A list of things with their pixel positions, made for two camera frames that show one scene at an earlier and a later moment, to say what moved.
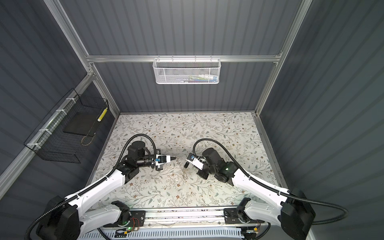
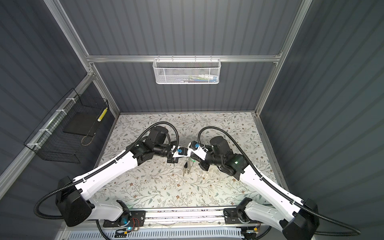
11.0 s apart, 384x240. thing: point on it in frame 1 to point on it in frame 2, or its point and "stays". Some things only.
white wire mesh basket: (184, 71) stays
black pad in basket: (83, 123) stays
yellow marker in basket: (100, 117) stays
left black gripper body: (157, 151) to (171, 159)
